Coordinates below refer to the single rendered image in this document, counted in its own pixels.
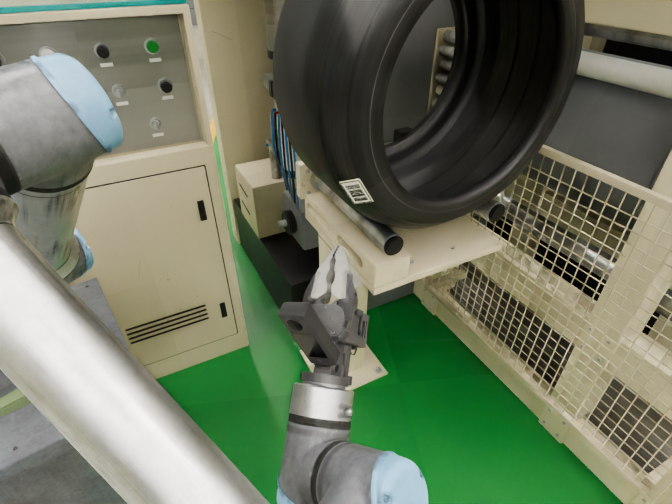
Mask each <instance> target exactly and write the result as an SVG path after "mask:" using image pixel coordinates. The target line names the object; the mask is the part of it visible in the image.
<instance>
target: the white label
mask: <svg viewBox="0 0 672 504"><path fill-rule="evenodd" d="M339 183H340V185H341V186H342V188H343V189H344V190H345V192H346V193H347V195H348V196H349V198H350V199H351V201H352V202H353V204H360V203H368V202H373V199H372V198H371V196H370V195H369V193H368V191H367V190H366V188H365V187H364V185H363V183H362V182H361V180H360V179H354V180H347V181H341V182H339Z"/></svg>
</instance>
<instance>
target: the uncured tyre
mask: <svg viewBox="0 0 672 504"><path fill-rule="evenodd" d="M432 1H433V0H285V2H284V4H283V8H282V11H281V14H280V18H279V21H278V26H277V30H276V35H275V42H274V50H273V85H274V93H275V99H276V104H277V108H278V112H279V115H280V118H281V122H282V125H283V128H284V130H285V133H286V135H287V137H288V139H289V141H290V143H291V145H292V147H293V149H294V150H295V152H296V153H297V155H298V156H299V158H300V159H301V160H302V162H303V163H304V164H305V165H306V166H307V167H308V168H309V169H310V170H311V171H312V172H313V173H314V174H315V175H316V176H317V177H318V178H319V179H320V180H322V181H323V182H324V183H325V184H326V185H327V186H328V187H329V188H330V189H331V190H332V191H333V192H335V193H336V194H337V195H338V196H339V197H340V198H341V199H342V200H343V201H344V202H345V203H346V204H348V205H349V206H350V207H351V208H352V209H354V210H355V211H356V212H358V213H359V214H361V215H363V216H365V217H367V218H369V219H371V220H374V221H377V222H379V223H382V224H385V225H388V226H392V227H397V228H405V229H417V228H426V227H431V226H435V225H439V224H442V223H445V222H448V221H451V220H453V219H456V218H458V217H461V216H463V215H466V214H468V213H470V212H472V211H474V210H476V209H478V208H479V207H481V206H483V205H484V204H486V203H487V202H489V201H490V200H492V199H493V198H494V197H496V196H497V195H498V194H500V193H501V192H502V191H503V190H504V189H505V188H507V187H508V186H509V185H510V184H511V183H512V182H513V181H514V180H515V179H516V178H517V177H518V176H519V175H520V174H521V173H522V172H523V170H524V169H525V168H526V167H527V166H528V165H529V163H530V162H531V161H532V160H533V158H534V157H535V156H536V154H537V153H538V151H539V150H540V149H541V147H542V146H543V144H544V143H545V141H546V140H547V138H548V136H549V135H550V133H551V131H552V130H553V128H554V126H555V124H556V122H557V120H558V118H559V116H560V114H561V112H562V110H563V108H564V106H565V103H566V101H567V99H568V96H569V93H570V91H571V88H572V85H573V82H574V79H575V76H576V72H577V69H578V65H579V60H580V56H581V51H582V45H583V37H584V26H585V3H584V0H450V2H451V6H452V10H453V15H454V22H455V47H454V55H453V60H452V65H451V68H450V72H449V75H448V78H447V81H446V83H445V86H444V88H443V90H442V92H441V94H440V96H439V98H438V100H437V101H436V103H435V104H434V106H433V107H432V109H431V110H430V112H429V113H428V114H427V115H426V117H425V118H424V119H423V120H422V121H421V122H420V123H419V124H418V125H417V126H416V127H415V128H414V129H413V130H411V131H410V132H409V133H408V134H406V135H405V136H403V137H401V138H400V139H398V140H396V141H394V142H392V143H389V144H387V145H384V138H383V114H384V105H385V99H386V94H387V89H388V85H389V81H390V78H391V74H392V71H393V69H394V66H395V63H396V60H397V58H398V56H399V53H400V51H401V49H402V47H403V45H404V43H405V41H406V39H407V37H408V35H409V34H410V32H411V30H412V29H413V27H414V25H415V24H416V22H417V21H418V19H419V18H420V16H421V15H422V14H423V12H424V11H425V10H426V9H427V7H428V6H429V5H430V4H431V3H432ZM354 179H360V180H361V182H362V183H363V185H364V187H365V188H366V190H367V191H368V193H369V195H370V196H371V198H372V199H373V202H368V203H360V204H353V202H352V201H351V199H350V198H349V196H348V195H347V193H346V192H345V190H344V189H343V188H342V186H341V185H340V183H339V182H341V181H347V180H354Z"/></svg>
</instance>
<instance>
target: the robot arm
mask: <svg viewBox="0 0 672 504"><path fill-rule="evenodd" d="M30 58H31V59H27V60H23V61H20V62H16V63H12V64H8V65H5V66H1V67H0V398H2V397H4V396H6V395H7V394H9V393H11V392H13V391H14V390H16V389H17V388H18V389H19V390H20V391H21V392H22V393H23V394H24V395H25V396H26V397H27V398H28V399H29V400H30V401H31V402H32V403H33V405H34V406H35V407H36V408H37V409H38V410H39V411H40V412H41V413H42V414H43V415H44V416H45V417H46V418H47V419H48V420H49V421H50V422H51V423H52V425H53V426H54V427H55V428H56V429H57V430H58V431H59V432H60V433H61V434H62V435H63V436H64V437H65V438H66V439H67V440H68V441H69V442H70V444H71V445H72V446H73V447H74V448H75V449H76V450H77V451H78V452H79V453H80V454H81V455H82V456H83V457H84V458H85V459H86V460H87V461H88V462H89V464H90V465H91V466H92V467H93V468H94V469H95V470H96V471H97V472H98V473H99V474H100V475H101V476H102V477H103V478H104V479H105V480H106V481H107V482H108V484H109V485H110V486H111V487H112V488H113V489H114V490H115V491H116V492H117V493H118V494H119V495H120V496H121V497H122V498H123V499H124V500H125V501H126V502H127V504H270V503H269V502H268V501H267V500H266V499H265V498H264V497H263V496H262V494H261V493H260V492H259V491H258V490H257V489H256V488H255V487H254V486H253V485H252V484H251V483H250V481H249V480H248V479H247V478H246V477H245V476H244V475H243V474H242V473H241V472H240V471H239V469H238V468H237V467H236V466H235V465H234V464H233V463H232V462H231V461H230V460H229V459H228V458H227V456H226V455H225V454H224V453H223V452H222V451H221V450H220V449H219V448H218V447H217V446H216V445H215V443H214V442H213V441H212V440H211V439H210V438H209V437H208V436H207V435H206V434H205V433H204V431H203V430H202V429H201V428H200V427H199V426H198V425H197V424H196V423H195V422H194V421H193V420H192V418H191V417H190V416H189V415H188V414H187V413H186V412H185V411H184V410H183V409H182V408H181V407H180V405H179V404H178V403H177V402H176V401H175V400H174V399H173V398H172V397H171V396H170V395H169V394H168V392H167V391H166V390H165V389H164V388H163V387H162V386H161V385H160V384H159V383H158V382H157V380H156V379H155V378H154V377H153V376H152V375H151V374H150V373H149V372H148V371H147V370H146V369H145V367H144V366H143V365H142V364H141V363H140V362H139V361H138V360H137V359H136V358H135V357H134V356H133V354H132V353H131V352H130V351H129V350H128V349H127V348H126V347H125V346H124V345H123V344H122V342H121V341H120V340H119V339H118V338H117V337H116V336H115V335H114V334H113V333H112V332H111V331H110V329H109V328H108V327H107V326H106V325H105V324H104V323H103V322H102V321H101V320H100V319H99V318H98V316H97V315H96V314H95V313H94V312H93V311H92V310H91V309H90V308H89V307H88V306H87V304H86V303H85V302H84V301H83V300H82V299H81V298H80V297H79V296H78V295H77V294H76V293H75V291H74V290H73V289H72V288H71V287H70V286H69V285H68V284H69V283H70V282H72V281H74V280H75V279H77V278H80V277H81V276H83V275H84V274H85V273H86V272H87V271H88V270H90V269H91V268H92V266H93V263H94V258H93V254H92V251H91V249H90V247H88V246H87V245H86V243H87V242H86V240H85V239H84V237H83V236H82V235H81V233H80V232H79V231H78V230H77V229H76V228H75V227H76V223H77V219H78V215H79V211H80V207H81V203H82V199H83V195H84V191H85V187H86V183H87V179H88V176H89V174H90V172H91V170H92V168H93V165H94V161H95V158H97V157H98V156H100V155H102V154H105V153H107V152H108V153H111V152H112V151H113V149H115V148H117V147H119V146H120V145H121V144H122V142H123V137H124V136H123V129H122V125H121V122H120V119H119V117H118V115H117V112H116V110H115V108H114V106H113V105H112V103H111V101H110V99H109V98H108V96H107V94H106V93H105V91H104V90H103V88H102V87H101V86H100V84H99V83H98V82H97V80H96V79H95V78H94V77H93V75H92V74H91V73H90V72H89V71H88V70H87V69H86V68H85V67H84V66H83V65H82V64H81V63H80V62H78V61H77V60H76V59H74V58H73V57H70V56H68V55H66V54H63V53H53V54H49V55H44V56H40V57H36V56H30ZM335 263H336V264H335ZM359 283H360V280H359V276H358V275H357V273H356V272H355V271H354V269H353V268H352V267H351V263H350V260H349V257H348V254H347V253H346V251H345V249H344V248H343V246H335V247H334V248H333V249H332V251H331V252H330V253H329V254H328V255H327V257H326V258H325V259H324V261H323V262H322V263H321V265H320V266H319V268H318V270H317V272H316V273H315V274H314V275H313V277H312V279H311V281H310V283H309V285H308V287H307V289H306V291H305V294H304V297H303V302H284V303H283V304H282V306H281V308H280V309H279V311H278V317H279V318H280V320H281V321H282V322H283V324H284V325H285V327H286V328H287V330H288V331H289V332H290V334H291V335H292V337H293V338H294V340H295V341H296V342H297V344H298V345H299V347H300V348H301V350H302V351H303V352H304V354H305V355H306V357H307V358H308V360H309V361H310V362H311V363H314V365H315V366H314V371H313V372H304V371H302V377H301V380H303V383H297V382H295V383H294V384H293V391H292V397H291V403H290V410H289V413H290V414H289V421H288V426H287V432H286V438H285V444H284V451H283V457H282V463H281V469H280V474H279V475H278V479H277V485H278V490H277V503H278V504H428V491H427V486H426V482H425V479H424V477H423V474H422V472H421V471H420V469H419V468H418V466H417V465H416V464H415V463H414V462H412V461H411V460H409V459H407V458H404V457H401V456H398V455H397V454H396V453H394V452H392V451H381V450H378V449H374V448H370V447H367V446H363V445H359V444H356V443H352V442H349V435H350V426H351V415H352V414H353V410H352V406H353V397H354V392H353V391H352V390H346V389H345V387H349V385H350V386H351V385H352V376H348V373H349V365H350V357H351V355H355V354H356V351H357V348H366V340H367V331H368V322H369V316H368V315H366V314H364V313H363V311H362V310H360V309H358V308H357V307H358V296H357V292H356V288H358V287H359ZM331 294H333V295H334V296H336V297H337V298H338V299H339V300H338V301H337V300H334V302H333V303H332V304H328V303H329V302H330V299H331ZM365 322H366V325H365ZM364 330H365V334H364ZM351 350H355V352H354V354H352V352H351Z"/></svg>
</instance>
